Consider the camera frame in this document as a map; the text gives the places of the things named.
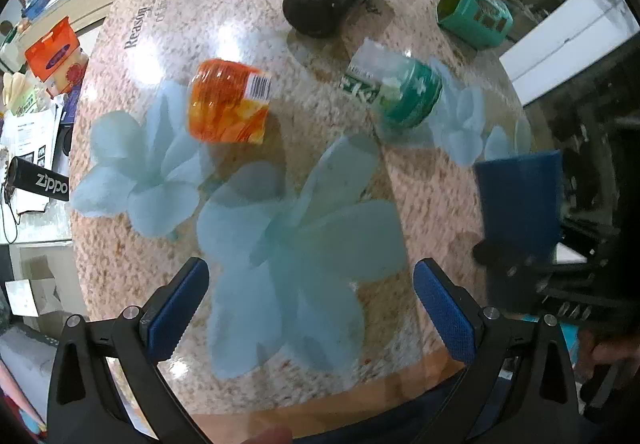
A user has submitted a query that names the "blue cup yellow inside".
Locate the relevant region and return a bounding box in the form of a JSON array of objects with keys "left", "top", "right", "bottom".
[{"left": 474, "top": 150, "right": 563, "bottom": 261}]

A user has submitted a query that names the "black zippo box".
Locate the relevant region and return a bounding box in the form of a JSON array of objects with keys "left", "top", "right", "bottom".
[{"left": 8, "top": 157, "right": 70, "bottom": 201}]

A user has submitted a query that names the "teal square tin box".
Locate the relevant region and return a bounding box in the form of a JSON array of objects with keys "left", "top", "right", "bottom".
[{"left": 436, "top": 0, "right": 513, "bottom": 50}]

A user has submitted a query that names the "orange plastic jar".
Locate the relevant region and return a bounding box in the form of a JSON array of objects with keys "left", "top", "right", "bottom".
[{"left": 188, "top": 58, "right": 271, "bottom": 145}]

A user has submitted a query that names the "orange tissue pack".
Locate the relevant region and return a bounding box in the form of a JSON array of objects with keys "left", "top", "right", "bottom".
[{"left": 25, "top": 17, "right": 89, "bottom": 97}]

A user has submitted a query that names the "green lidded clear jar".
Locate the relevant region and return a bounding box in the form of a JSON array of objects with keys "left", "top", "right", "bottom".
[{"left": 340, "top": 38, "right": 442, "bottom": 130}]

